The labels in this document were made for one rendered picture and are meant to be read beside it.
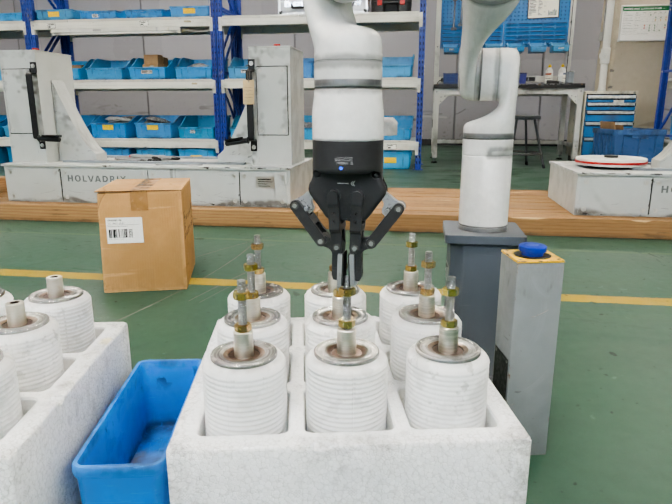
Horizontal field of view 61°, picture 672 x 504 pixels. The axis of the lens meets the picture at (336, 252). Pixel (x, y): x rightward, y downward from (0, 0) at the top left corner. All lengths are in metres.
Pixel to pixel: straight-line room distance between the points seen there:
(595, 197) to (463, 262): 1.65
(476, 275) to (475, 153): 0.22
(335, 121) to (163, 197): 1.19
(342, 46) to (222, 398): 0.39
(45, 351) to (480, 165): 0.76
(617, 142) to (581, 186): 2.45
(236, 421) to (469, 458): 0.26
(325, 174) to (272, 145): 2.12
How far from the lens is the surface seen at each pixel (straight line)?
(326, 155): 0.59
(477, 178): 1.09
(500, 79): 1.09
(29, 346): 0.83
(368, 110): 0.59
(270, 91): 2.72
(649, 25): 7.10
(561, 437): 1.06
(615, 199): 2.72
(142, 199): 1.74
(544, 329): 0.91
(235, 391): 0.64
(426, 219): 2.54
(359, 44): 0.59
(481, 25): 0.99
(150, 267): 1.78
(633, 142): 5.16
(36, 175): 3.19
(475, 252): 1.09
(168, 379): 1.02
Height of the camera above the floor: 0.52
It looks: 14 degrees down
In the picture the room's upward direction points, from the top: straight up
